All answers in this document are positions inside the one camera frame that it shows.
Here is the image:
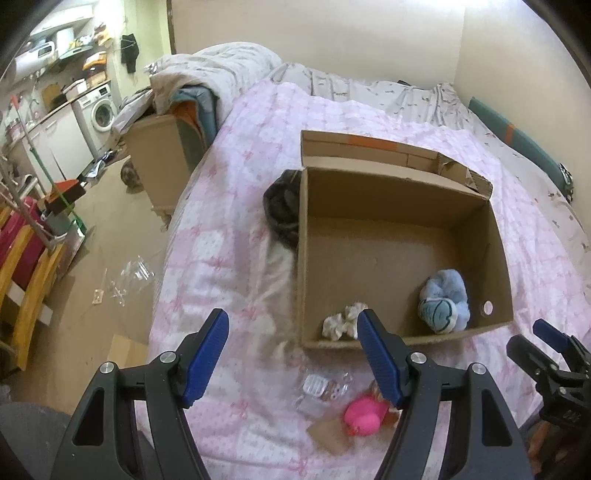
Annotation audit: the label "brown cardboard box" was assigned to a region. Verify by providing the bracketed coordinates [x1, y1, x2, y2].
[295, 130, 514, 350]

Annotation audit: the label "teal headboard cushion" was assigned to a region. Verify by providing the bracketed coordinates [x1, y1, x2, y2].
[468, 97, 571, 195]

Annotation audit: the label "dark striped cloth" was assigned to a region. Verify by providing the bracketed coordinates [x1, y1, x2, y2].
[263, 169, 301, 250]

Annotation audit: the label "clear plastic wrap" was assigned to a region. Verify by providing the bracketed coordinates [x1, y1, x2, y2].
[104, 256, 155, 308]

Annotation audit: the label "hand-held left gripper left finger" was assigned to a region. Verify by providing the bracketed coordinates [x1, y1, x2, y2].
[50, 308, 230, 480]

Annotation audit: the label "white washing machine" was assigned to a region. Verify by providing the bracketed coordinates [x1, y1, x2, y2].
[71, 83, 120, 153]

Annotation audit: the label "pink rubber duck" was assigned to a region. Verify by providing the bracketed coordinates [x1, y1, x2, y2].
[344, 396, 392, 437]

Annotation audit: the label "grey printed duvet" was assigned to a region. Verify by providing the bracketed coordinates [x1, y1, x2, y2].
[150, 42, 283, 139]

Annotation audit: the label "pink bow-print blanket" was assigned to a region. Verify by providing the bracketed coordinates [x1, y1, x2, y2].
[134, 82, 591, 480]

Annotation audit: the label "beige fabric scrunchie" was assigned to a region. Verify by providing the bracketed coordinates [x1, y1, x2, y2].
[322, 302, 370, 342]

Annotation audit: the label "flat cardboard sheet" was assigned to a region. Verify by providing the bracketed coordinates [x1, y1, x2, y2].
[105, 333, 149, 377]

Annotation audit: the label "grey trouser leg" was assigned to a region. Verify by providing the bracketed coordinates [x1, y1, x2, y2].
[0, 401, 77, 480]

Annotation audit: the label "orange and black dustpan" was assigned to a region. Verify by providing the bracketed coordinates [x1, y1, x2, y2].
[44, 179, 88, 215]

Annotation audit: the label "clear plastic packet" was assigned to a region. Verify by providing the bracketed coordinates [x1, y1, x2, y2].
[298, 371, 356, 418]

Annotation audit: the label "pink storage bin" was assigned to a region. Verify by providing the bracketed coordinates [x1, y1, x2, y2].
[0, 196, 47, 287]

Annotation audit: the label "blue plush toy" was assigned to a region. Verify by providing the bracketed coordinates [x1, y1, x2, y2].
[418, 269, 472, 334]

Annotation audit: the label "white counter cabinet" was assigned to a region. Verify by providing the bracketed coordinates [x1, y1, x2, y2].
[21, 104, 95, 181]

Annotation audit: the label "white water heater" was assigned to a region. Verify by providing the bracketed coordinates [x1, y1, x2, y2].
[11, 41, 58, 75]

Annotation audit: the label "yellow wooden rack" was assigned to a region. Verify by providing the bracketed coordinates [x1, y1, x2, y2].
[0, 203, 68, 370]

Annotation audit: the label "peach soft tube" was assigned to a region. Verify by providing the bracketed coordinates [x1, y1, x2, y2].
[307, 416, 352, 455]

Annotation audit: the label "dark hanging garment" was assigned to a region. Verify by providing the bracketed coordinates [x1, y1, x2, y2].
[121, 33, 140, 73]

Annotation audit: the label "folded teal and orange cloths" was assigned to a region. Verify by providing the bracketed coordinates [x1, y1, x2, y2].
[171, 85, 227, 144]

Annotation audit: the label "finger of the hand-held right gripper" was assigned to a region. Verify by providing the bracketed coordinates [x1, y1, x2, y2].
[506, 336, 561, 386]
[532, 318, 591, 370]

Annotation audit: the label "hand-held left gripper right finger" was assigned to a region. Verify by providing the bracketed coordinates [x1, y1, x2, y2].
[356, 310, 536, 480]

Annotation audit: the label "black white patterned item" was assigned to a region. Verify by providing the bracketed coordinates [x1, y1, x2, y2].
[558, 162, 575, 201]

